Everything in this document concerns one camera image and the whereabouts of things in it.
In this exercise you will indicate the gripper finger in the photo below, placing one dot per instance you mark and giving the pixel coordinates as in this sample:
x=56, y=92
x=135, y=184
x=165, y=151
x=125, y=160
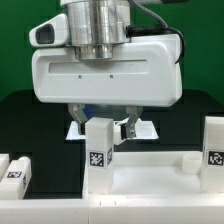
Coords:
x=128, y=128
x=78, y=115

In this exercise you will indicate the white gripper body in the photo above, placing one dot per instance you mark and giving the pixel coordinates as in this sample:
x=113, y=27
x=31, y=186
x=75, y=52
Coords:
x=143, y=72

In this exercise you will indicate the white desk top tray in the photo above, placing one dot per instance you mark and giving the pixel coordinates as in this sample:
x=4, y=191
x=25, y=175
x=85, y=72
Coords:
x=151, y=174

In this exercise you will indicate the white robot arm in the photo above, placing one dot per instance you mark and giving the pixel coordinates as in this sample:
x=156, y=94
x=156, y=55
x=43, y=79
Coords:
x=107, y=52

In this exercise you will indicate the white block far left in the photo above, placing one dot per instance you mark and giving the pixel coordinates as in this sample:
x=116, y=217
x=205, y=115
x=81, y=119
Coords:
x=4, y=163

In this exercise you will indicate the white marker base plate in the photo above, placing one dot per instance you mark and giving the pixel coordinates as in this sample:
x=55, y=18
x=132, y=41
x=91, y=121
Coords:
x=147, y=132

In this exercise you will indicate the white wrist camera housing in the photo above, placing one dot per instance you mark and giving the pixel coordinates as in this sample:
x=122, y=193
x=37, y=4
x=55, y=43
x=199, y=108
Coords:
x=54, y=32

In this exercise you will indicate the white front wall bar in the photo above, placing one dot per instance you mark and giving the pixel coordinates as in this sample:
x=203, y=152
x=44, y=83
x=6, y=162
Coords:
x=178, y=210

